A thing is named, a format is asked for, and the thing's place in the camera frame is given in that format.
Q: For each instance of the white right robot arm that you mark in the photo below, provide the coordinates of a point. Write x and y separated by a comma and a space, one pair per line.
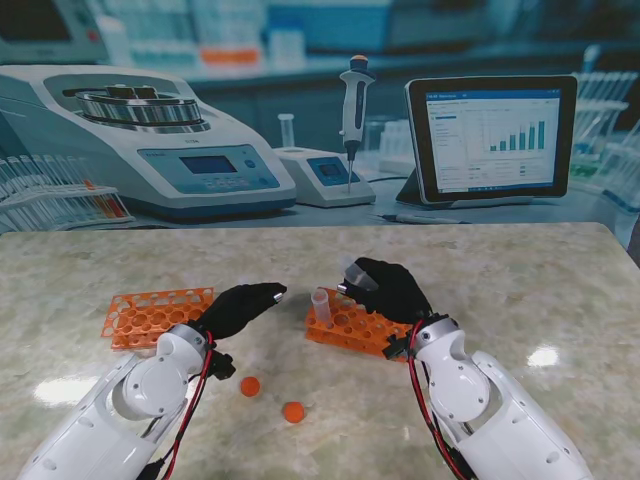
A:
460, 385

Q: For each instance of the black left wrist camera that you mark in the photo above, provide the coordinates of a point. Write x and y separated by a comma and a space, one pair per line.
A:
222, 365

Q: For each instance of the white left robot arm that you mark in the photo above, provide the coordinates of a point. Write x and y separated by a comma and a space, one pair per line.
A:
150, 385

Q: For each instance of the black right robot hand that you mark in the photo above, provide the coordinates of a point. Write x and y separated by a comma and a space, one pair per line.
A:
395, 295

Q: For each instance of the clear plastic test tube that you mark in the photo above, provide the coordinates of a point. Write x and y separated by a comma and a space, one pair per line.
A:
360, 277
321, 307

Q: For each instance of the orange screw cap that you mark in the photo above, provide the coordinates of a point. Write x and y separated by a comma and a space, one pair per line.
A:
293, 412
250, 386

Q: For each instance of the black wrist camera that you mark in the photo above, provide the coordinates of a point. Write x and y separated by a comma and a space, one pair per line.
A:
395, 347
222, 365

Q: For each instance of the orange plastic test tube rack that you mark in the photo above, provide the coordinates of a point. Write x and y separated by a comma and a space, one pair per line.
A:
350, 330
135, 320

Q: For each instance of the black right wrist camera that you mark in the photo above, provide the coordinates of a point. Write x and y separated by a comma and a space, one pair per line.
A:
395, 347

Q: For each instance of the printed laboratory backdrop poster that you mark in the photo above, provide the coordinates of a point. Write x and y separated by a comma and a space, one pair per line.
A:
320, 100

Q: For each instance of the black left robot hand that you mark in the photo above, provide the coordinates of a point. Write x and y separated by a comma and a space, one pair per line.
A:
235, 312

